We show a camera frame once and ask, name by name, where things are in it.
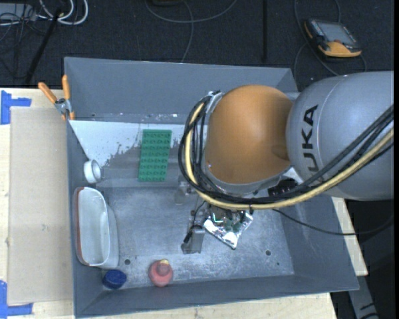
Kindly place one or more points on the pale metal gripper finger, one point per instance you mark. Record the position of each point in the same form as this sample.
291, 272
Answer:
193, 241
183, 191

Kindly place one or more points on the silver foil packet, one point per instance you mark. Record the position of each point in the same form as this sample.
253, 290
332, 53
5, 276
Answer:
226, 237

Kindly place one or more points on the grey metal bin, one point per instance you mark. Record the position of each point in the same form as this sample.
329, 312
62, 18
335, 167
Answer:
153, 218

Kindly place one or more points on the green studded flat block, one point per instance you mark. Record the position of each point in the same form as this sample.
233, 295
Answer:
155, 155

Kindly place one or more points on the red toy bottle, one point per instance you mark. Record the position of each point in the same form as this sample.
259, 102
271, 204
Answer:
160, 274

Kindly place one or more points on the blue round cap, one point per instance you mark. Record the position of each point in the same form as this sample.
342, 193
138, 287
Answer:
114, 279

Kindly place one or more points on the small white cup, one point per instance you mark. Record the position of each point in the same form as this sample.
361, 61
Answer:
92, 171

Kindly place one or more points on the white dish with brown rim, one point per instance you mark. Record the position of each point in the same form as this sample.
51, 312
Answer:
93, 224

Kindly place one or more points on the pale cardboard board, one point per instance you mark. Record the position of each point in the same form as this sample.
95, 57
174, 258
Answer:
36, 211

